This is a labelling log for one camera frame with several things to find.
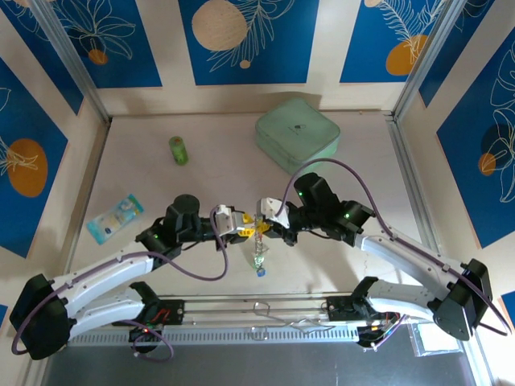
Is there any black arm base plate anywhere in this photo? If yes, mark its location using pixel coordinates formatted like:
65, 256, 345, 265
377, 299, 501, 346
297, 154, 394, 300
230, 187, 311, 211
325, 296, 355, 322
154, 299, 186, 326

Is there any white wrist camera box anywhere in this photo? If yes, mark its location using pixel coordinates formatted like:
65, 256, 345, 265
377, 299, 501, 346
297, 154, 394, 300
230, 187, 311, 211
255, 196, 290, 227
212, 203, 245, 237

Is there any purple cable loop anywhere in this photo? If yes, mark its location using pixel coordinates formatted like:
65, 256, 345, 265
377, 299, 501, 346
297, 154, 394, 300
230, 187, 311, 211
130, 319, 176, 363

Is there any metal key holder with rings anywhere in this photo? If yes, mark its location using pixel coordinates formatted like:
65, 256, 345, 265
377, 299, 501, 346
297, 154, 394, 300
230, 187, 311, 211
249, 215, 269, 270

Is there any light blue wipes packet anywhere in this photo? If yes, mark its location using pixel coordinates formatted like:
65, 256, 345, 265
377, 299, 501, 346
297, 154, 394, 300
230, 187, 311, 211
86, 193, 145, 245

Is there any perforated grey cable duct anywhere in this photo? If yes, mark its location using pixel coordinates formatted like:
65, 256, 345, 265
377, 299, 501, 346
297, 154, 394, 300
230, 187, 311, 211
66, 324, 403, 347

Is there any bent metal wire hook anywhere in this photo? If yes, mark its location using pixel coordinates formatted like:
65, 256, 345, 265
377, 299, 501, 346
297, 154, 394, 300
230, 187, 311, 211
251, 301, 339, 341

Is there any coloured wire bundle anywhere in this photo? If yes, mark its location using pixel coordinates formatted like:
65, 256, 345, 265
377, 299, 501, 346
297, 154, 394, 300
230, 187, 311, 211
356, 313, 407, 354

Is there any aluminium table side rail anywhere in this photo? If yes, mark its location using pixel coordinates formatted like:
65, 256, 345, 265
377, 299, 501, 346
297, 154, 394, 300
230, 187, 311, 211
64, 120, 112, 278
385, 114, 443, 258

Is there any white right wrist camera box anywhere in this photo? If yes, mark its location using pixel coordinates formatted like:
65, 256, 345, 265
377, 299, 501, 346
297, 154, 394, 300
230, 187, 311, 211
255, 196, 290, 227

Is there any mint green zippered pouch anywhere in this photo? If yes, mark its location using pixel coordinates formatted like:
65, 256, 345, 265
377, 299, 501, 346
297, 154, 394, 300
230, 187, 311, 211
253, 98, 342, 178

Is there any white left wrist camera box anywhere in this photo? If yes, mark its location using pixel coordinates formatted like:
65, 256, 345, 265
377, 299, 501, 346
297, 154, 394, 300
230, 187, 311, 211
212, 203, 245, 237

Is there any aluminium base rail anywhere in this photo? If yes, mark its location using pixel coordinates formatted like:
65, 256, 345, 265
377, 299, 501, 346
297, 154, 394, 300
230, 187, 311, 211
156, 295, 355, 325

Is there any aluminium frame post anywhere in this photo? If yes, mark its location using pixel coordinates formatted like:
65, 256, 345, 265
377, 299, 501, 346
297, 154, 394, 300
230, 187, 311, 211
30, 0, 113, 124
392, 0, 472, 121

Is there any small green bottle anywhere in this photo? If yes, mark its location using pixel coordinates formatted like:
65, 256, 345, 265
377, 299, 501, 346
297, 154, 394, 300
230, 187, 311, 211
168, 136, 190, 166

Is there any black controller board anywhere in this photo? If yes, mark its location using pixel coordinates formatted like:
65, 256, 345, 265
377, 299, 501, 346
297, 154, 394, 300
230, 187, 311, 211
127, 324, 164, 355

